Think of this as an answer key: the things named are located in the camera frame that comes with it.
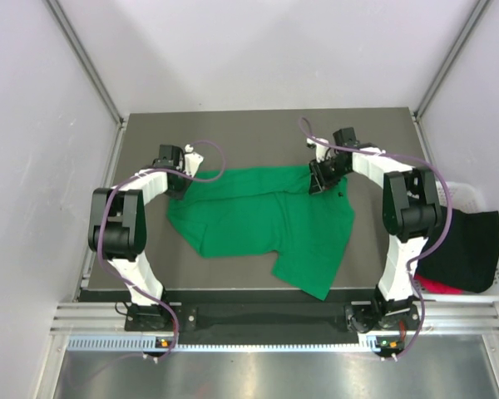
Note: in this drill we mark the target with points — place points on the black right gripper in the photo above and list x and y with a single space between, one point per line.
318 181

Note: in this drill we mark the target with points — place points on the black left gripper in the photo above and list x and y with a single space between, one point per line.
178 195

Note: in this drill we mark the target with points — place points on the green t shirt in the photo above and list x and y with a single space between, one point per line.
256 211

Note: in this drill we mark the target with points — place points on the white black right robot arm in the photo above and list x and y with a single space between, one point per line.
410 213

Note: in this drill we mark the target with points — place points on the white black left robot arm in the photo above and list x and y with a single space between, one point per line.
117 231

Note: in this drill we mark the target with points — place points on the red t shirt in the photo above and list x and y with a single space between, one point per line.
437 288

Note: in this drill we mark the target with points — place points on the black t shirt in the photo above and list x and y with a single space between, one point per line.
468 257

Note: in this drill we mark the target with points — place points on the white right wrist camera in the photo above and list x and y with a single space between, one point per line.
321 147

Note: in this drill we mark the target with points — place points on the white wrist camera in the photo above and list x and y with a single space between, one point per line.
321 147
192 162

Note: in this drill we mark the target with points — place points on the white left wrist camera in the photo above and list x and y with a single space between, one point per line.
192 162

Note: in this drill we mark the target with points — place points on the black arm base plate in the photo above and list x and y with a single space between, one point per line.
339 317

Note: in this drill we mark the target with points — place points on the aluminium left frame post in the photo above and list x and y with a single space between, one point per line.
75 43

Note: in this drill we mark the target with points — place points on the aluminium frame post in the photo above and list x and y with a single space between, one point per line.
463 36
75 43

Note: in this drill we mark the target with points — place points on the aluminium right frame post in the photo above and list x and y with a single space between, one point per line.
463 36

